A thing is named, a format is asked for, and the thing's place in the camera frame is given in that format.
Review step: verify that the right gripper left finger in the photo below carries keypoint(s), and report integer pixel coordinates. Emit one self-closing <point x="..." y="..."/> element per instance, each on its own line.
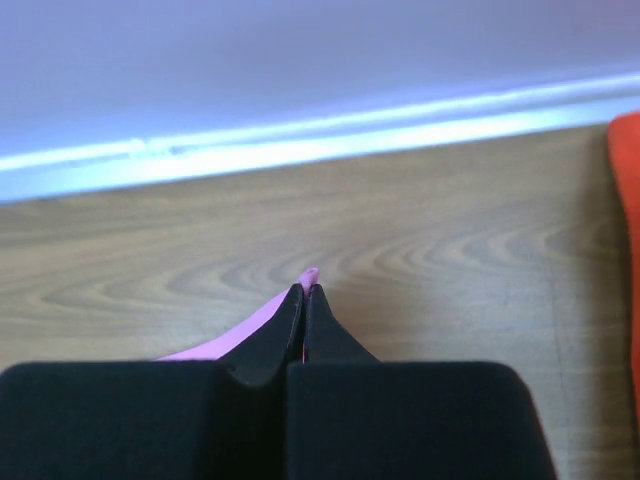
<point x="201" y="419"/>

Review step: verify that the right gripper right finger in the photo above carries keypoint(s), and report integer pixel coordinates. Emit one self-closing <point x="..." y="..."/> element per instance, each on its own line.
<point x="352" y="416"/>

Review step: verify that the light pink t shirt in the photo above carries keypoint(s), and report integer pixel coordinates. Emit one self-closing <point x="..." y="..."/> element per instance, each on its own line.
<point x="222" y="345"/>

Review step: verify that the folded orange t shirt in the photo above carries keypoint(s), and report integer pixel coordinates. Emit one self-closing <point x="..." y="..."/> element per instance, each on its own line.
<point x="623" y="145"/>

